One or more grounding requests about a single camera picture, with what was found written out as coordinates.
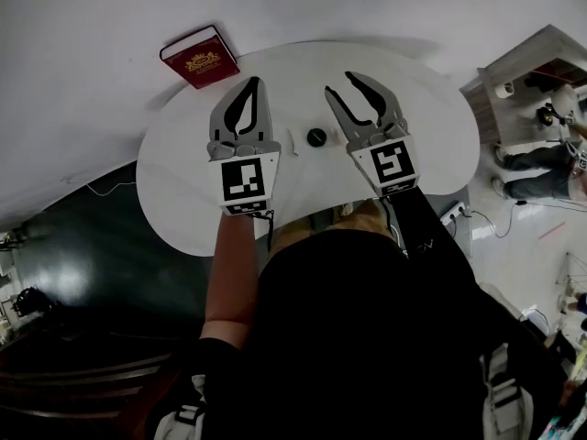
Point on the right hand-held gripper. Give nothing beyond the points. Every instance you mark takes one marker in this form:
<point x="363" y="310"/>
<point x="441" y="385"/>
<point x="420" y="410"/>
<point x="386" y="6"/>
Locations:
<point x="392" y="163"/>

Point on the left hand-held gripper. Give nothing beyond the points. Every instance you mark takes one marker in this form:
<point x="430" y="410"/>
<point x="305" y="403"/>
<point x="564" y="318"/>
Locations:
<point x="245" y="181"/>

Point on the small silver metal piece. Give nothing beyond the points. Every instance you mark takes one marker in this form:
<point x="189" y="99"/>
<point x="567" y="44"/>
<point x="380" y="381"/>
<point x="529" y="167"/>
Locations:
<point x="292" y="142"/>

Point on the small dark round cap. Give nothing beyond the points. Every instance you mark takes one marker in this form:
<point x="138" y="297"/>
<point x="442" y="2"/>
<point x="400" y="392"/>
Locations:
<point x="316" y="137"/>

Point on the person's right forearm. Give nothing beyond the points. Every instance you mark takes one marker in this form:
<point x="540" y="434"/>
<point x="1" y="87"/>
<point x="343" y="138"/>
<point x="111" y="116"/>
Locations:
<point x="426" y="236"/>

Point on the person's left forearm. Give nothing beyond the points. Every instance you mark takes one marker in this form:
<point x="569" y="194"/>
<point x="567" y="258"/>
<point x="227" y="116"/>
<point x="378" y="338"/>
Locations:
<point x="231" y="282"/>

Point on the white curved table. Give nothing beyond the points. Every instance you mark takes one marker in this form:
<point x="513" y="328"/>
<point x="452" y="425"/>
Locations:
<point x="298" y="71"/>

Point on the red book gold emblem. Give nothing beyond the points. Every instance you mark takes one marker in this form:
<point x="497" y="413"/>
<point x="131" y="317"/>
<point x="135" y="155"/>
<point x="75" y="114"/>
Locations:
<point x="199" y="58"/>

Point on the person's right shoe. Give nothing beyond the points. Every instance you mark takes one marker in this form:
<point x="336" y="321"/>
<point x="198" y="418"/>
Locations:
<point x="344" y="211"/>

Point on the person's tan trousers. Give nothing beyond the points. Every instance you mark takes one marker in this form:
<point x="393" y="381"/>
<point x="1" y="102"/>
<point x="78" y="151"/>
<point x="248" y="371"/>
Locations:
<point x="362" y="220"/>

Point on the white power strip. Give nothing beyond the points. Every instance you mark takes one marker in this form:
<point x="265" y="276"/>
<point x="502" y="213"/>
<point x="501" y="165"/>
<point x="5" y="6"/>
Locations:
<point x="455" y="213"/>

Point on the white paper roll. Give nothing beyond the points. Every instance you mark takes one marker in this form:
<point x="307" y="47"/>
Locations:
<point x="505" y="91"/>

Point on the grey shelf unit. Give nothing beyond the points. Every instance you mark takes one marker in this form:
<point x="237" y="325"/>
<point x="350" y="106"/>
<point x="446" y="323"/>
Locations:
<point x="513" y="117"/>

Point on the red tape strip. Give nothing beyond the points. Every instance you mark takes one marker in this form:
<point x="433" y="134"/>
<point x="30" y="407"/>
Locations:
<point x="555" y="231"/>

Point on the person's black shirt torso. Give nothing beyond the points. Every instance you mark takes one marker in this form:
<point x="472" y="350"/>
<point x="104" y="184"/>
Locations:
<point x="353" y="346"/>

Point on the black device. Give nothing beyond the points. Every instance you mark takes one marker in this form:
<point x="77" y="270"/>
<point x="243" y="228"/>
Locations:
<point x="32" y="301"/>

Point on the dark wooden bed frame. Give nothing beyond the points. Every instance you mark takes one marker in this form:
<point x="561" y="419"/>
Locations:
<point x="91" y="392"/>

